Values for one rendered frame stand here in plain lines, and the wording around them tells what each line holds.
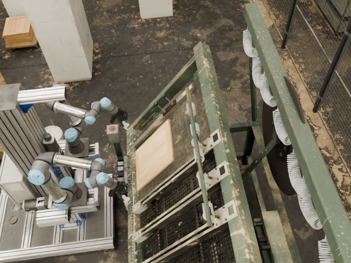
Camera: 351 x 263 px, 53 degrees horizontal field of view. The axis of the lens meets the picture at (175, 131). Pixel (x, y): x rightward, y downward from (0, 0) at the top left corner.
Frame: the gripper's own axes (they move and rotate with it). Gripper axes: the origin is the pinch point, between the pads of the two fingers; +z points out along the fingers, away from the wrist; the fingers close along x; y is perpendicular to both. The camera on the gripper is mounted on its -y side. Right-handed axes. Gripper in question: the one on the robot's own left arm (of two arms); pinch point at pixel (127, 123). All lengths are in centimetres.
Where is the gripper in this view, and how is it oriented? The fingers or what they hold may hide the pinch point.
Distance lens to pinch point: 307.9
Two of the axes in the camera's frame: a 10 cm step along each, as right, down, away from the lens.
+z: 5.0, 4.9, 7.2
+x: -1.0, -7.9, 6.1
